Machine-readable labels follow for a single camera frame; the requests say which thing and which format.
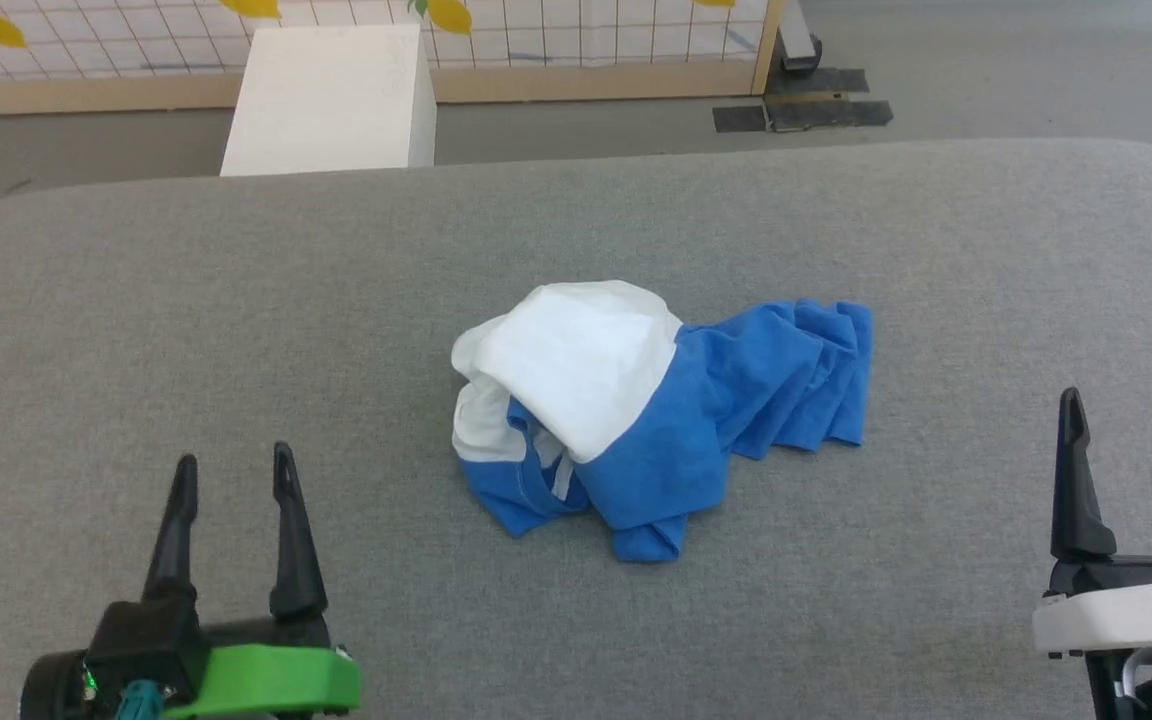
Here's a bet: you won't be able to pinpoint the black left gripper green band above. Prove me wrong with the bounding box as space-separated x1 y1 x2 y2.
86 442 362 720

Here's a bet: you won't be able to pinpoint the black right gripper white band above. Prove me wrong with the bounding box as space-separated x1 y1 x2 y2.
1033 388 1152 720

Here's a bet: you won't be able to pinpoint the blue and white long-sleeve shirt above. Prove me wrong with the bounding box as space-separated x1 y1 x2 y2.
451 280 874 563

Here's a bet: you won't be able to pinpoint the grey fabric work surface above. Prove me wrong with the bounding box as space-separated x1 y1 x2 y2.
0 138 1152 720

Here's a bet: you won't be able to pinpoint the white rectangular box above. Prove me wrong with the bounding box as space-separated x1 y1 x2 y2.
221 24 437 178

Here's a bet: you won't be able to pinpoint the large black floor mat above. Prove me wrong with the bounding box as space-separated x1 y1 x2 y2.
764 68 894 132

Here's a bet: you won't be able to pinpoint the lemon print grid partition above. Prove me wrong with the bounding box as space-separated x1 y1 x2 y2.
0 0 785 118

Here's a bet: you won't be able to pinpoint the black cable with teal connector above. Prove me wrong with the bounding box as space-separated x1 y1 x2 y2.
121 680 167 720

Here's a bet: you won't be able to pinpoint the grey metal frame leg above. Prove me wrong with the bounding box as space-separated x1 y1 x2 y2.
779 0 823 73

